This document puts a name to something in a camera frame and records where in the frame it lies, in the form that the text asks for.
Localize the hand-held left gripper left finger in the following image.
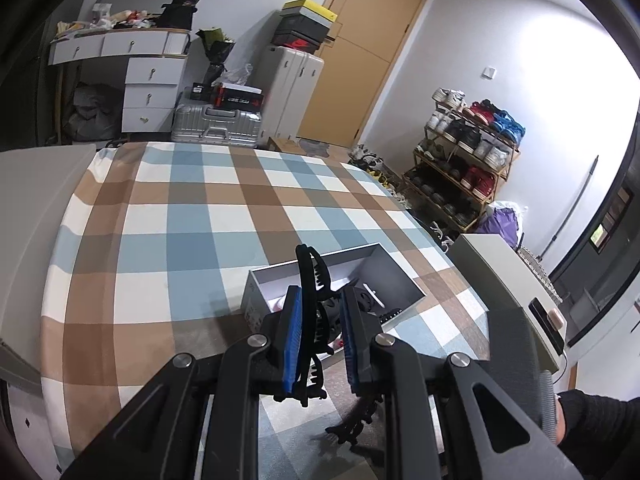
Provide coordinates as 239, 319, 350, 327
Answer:
60, 286, 304, 480

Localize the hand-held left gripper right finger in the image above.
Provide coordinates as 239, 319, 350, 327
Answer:
341, 286, 583, 480

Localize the small black hair claw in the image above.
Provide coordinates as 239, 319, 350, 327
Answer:
316, 300, 347, 349

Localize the long black hair claw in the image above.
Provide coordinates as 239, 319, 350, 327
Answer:
295, 244, 342, 407

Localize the grey cardboard box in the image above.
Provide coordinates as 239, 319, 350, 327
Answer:
241, 242, 427, 357

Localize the person's right forearm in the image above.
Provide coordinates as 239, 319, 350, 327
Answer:
554, 389, 640, 480

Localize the black phone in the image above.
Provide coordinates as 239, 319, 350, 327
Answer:
529, 297, 557, 332

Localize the spiky black hair claw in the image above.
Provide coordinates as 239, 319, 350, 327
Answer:
325, 394, 387, 447

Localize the beige bedside cabinet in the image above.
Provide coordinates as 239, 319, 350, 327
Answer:
450, 234, 568, 372

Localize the purple bag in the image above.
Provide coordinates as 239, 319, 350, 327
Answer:
475, 207, 519, 249

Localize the white plastic bag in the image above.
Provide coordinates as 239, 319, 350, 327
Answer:
487, 200, 529, 222

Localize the plaid blanket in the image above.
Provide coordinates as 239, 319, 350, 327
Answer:
40, 141, 493, 480

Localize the grey mop pole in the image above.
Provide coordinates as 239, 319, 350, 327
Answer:
542, 156, 601, 262

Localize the pile of shoes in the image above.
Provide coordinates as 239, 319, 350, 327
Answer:
350, 145, 407, 197

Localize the flat cardboard box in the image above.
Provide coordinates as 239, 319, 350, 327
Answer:
267, 136, 351, 162

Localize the wooden shoe rack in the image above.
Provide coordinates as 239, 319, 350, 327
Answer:
402, 87, 526, 234

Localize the row of sneakers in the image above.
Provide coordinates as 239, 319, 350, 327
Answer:
405, 87, 527, 231

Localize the silver suitcase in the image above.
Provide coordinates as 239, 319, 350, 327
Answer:
171, 104, 263, 148

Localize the white suitcase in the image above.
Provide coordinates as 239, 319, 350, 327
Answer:
257, 44, 325, 142

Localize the black and red shoebox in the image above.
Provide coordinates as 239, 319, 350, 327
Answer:
212, 82, 265, 110

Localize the clear plastic bag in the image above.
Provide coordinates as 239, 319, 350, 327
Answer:
227, 62, 254, 87

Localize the wooden door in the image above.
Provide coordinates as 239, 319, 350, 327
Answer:
297, 0, 433, 147

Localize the black wrapped flower bouquet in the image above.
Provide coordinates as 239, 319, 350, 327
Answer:
196, 27, 237, 87

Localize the black shoebox with red print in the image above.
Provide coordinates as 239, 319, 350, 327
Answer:
271, 30, 322, 54

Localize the grey cloth bundle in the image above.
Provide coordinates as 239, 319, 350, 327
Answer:
67, 82, 124, 142

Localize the white dressing table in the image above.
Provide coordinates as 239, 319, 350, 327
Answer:
47, 27, 192, 135

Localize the plain black shoebox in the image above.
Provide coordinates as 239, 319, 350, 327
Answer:
275, 15, 332, 43

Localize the yellow shoebox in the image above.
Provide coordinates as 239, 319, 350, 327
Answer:
280, 0, 337, 26

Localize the black bag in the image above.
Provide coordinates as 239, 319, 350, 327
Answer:
160, 4, 197, 32

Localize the pile of toiletries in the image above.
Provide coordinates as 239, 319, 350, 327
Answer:
54, 4, 163, 40

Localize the black window frame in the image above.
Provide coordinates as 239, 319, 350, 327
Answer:
550, 110, 640, 352

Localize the beige bed frame panel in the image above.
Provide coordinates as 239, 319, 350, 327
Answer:
0, 144, 97, 387

